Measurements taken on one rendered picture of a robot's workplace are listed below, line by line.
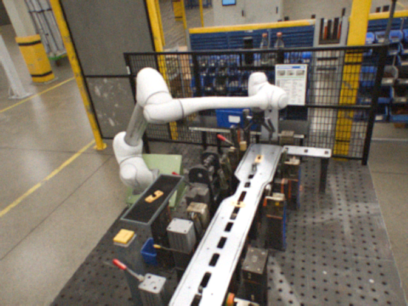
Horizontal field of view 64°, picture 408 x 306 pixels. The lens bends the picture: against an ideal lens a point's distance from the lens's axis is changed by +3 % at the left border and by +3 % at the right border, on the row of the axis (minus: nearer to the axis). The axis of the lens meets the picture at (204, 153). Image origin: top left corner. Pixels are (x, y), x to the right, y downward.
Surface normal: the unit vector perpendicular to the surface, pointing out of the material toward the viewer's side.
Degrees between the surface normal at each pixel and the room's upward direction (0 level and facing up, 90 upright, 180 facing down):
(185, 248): 90
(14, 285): 0
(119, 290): 0
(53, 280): 0
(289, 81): 90
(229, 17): 90
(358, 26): 90
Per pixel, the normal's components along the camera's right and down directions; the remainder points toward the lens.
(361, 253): -0.11, -0.87
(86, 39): -0.33, 0.50
